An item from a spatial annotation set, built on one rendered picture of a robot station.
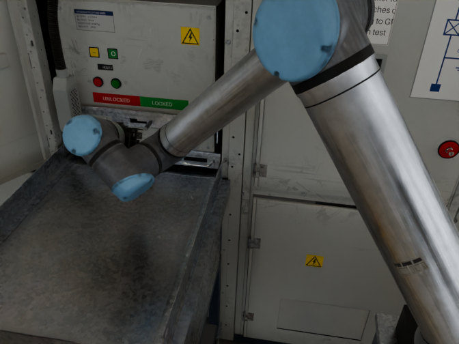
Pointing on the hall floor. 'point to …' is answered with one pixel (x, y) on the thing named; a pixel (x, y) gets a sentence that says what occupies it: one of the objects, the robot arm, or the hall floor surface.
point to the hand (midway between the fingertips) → (128, 140)
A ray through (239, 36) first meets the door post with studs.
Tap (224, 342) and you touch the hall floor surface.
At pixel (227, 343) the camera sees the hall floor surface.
